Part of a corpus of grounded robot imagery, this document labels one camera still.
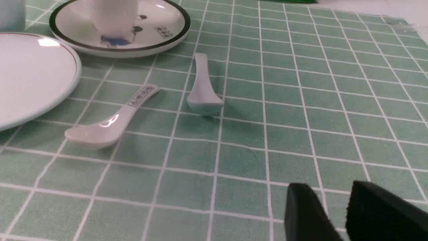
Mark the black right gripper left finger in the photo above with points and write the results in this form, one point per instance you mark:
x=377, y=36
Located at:
x=305, y=218

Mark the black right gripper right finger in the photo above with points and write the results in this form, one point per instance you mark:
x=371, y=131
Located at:
x=376, y=214

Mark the plain white ceramic spoon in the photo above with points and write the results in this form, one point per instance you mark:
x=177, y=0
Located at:
x=202, y=99

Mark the white spoon with label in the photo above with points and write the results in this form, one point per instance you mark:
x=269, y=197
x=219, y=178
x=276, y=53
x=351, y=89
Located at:
x=107, y=132

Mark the white bowl brown rim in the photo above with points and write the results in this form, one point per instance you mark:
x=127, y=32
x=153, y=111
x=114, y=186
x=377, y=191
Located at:
x=108, y=18

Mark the green backdrop cloth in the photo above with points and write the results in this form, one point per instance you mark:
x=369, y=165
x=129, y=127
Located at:
x=300, y=1

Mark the black-rimmed cartoon plate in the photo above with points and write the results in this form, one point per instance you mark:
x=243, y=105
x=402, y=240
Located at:
x=160, y=26

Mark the white plate brown rim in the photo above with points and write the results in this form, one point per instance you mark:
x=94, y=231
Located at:
x=37, y=73

